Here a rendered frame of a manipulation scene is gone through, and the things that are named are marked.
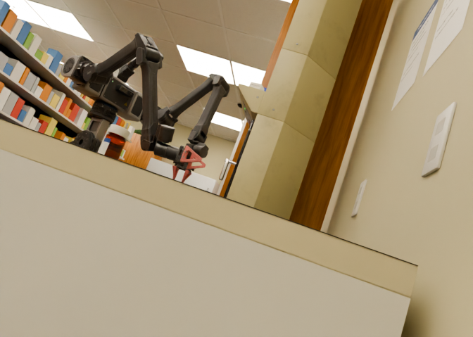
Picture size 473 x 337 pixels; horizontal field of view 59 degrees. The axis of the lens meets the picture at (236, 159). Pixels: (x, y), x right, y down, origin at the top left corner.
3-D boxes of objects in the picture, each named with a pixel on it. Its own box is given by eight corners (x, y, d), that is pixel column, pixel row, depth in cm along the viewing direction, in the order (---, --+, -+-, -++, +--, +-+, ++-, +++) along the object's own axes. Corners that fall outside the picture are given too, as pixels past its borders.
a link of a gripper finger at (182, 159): (206, 155, 169) (184, 148, 170) (203, 150, 162) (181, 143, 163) (200, 171, 167) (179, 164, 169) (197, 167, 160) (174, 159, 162)
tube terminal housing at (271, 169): (277, 252, 184) (329, 96, 200) (279, 249, 153) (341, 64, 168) (224, 232, 188) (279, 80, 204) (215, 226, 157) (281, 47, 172)
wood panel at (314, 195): (309, 264, 190) (392, 1, 218) (310, 264, 187) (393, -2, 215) (208, 226, 197) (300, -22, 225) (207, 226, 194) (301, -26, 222)
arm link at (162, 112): (222, 79, 246) (215, 67, 239) (232, 89, 236) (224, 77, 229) (161, 126, 245) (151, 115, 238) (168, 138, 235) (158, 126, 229)
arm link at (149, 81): (154, 55, 185) (134, 48, 176) (163, 52, 181) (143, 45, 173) (156, 153, 181) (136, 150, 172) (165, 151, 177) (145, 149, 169)
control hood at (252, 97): (259, 136, 198) (266, 117, 200) (257, 113, 166) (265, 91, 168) (236, 129, 199) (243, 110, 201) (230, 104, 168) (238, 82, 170)
